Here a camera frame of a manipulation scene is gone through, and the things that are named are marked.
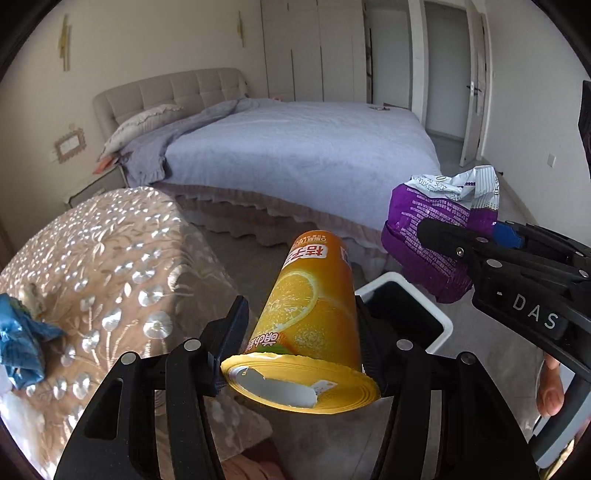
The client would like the orange drink cup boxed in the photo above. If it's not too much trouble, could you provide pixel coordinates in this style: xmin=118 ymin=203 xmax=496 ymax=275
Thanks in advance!
xmin=221 ymin=231 xmax=382 ymax=415

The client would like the purple snack bag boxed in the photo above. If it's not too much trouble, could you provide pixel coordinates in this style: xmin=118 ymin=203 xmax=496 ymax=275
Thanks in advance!
xmin=381 ymin=165 xmax=502 ymax=304

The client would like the pink cloth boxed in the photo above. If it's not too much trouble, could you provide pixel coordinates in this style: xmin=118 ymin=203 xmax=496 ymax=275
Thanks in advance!
xmin=226 ymin=455 xmax=287 ymax=480

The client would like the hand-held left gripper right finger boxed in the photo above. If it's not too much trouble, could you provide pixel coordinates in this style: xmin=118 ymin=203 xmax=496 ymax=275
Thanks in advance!
xmin=355 ymin=295 xmax=541 ymax=480

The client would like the white door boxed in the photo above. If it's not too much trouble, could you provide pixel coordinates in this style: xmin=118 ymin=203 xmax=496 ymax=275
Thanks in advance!
xmin=459 ymin=0 xmax=490 ymax=167

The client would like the person's right hand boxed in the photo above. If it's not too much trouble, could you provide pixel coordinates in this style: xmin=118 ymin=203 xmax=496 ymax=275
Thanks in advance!
xmin=537 ymin=353 xmax=565 ymax=418

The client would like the white trash bin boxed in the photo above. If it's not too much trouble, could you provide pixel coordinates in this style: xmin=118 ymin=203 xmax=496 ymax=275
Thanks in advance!
xmin=355 ymin=272 xmax=453 ymax=356

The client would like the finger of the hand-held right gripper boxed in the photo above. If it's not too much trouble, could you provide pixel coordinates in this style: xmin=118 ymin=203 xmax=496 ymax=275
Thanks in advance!
xmin=418 ymin=218 xmax=591 ymax=296
xmin=492 ymin=222 xmax=591 ymax=273

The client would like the lavender bedspread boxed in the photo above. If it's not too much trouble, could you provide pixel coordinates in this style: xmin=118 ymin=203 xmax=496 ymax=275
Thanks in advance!
xmin=164 ymin=99 xmax=441 ymax=232

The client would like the white bedside table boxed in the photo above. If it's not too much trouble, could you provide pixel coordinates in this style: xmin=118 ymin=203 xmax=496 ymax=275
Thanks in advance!
xmin=62 ymin=161 xmax=125 ymax=210

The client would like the beige upholstered bed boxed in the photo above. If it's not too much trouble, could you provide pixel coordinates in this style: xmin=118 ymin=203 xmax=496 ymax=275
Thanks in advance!
xmin=92 ymin=68 xmax=441 ymax=278

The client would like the framed wall switch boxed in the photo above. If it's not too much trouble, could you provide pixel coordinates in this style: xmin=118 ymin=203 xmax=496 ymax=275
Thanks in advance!
xmin=53 ymin=124 xmax=88 ymax=163

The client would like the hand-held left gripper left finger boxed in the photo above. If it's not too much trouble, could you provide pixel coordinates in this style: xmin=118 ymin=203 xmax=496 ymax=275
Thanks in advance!
xmin=54 ymin=295 xmax=250 ymax=480

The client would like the crumpled lavender duvet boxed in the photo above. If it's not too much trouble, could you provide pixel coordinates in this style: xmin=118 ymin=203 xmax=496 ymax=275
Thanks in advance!
xmin=122 ymin=98 xmax=259 ymax=188

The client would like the white wardrobe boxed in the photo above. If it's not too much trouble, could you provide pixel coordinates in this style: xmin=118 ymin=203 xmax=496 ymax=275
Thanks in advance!
xmin=261 ymin=0 xmax=370 ymax=104

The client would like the orange book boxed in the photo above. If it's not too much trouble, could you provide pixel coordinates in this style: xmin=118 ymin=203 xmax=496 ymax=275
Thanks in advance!
xmin=92 ymin=154 xmax=122 ymax=175

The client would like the crumpled blue wrapper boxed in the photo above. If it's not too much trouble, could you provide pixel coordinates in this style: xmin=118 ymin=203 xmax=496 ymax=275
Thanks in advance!
xmin=0 ymin=293 xmax=65 ymax=388

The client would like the ruffled beige pillow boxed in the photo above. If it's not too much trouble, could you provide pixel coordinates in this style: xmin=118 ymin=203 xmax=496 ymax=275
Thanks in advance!
xmin=102 ymin=104 xmax=185 ymax=155

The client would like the embroidered beige tablecloth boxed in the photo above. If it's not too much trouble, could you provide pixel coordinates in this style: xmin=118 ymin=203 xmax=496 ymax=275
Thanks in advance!
xmin=0 ymin=187 xmax=273 ymax=478

